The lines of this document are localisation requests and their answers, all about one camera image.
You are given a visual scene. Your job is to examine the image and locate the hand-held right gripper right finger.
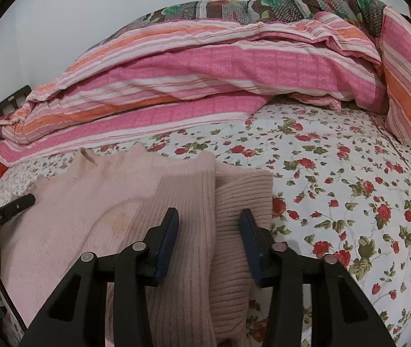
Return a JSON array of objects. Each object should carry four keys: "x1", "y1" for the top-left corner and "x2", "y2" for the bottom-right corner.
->
[{"x1": 239, "y1": 208, "x2": 397, "y2": 347}]

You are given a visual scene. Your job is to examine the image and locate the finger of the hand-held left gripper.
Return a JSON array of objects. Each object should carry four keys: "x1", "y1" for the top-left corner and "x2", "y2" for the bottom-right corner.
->
[{"x1": 3, "y1": 193, "x2": 36, "y2": 217}]

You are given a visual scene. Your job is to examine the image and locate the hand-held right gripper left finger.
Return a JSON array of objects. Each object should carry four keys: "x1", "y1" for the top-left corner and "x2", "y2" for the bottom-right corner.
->
[{"x1": 18, "y1": 207, "x2": 180, "y2": 347}]

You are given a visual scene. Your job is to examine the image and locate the pink knit sweater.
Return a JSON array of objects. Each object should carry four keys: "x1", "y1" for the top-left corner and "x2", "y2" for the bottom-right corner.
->
[{"x1": 0, "y1": 143, "x2": 275, "y2": 347}]

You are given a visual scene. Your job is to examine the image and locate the floral bed sheet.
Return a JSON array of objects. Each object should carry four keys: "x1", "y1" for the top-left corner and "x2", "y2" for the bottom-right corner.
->
[{"x1": 0, "y1": 101, "x2": 411, "y2": 347}]

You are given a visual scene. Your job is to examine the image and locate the pink orange striped quilt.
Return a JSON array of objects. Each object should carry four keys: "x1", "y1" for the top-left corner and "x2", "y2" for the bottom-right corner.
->
[{"x1": 0, "y1": 7, "x2": 411, "y2": 167}]

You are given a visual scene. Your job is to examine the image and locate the floral patchwork blanket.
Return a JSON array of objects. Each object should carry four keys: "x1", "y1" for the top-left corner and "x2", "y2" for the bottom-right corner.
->
[{"x1": 126, "y1": 0, "x2": 411, "y2": 38}]

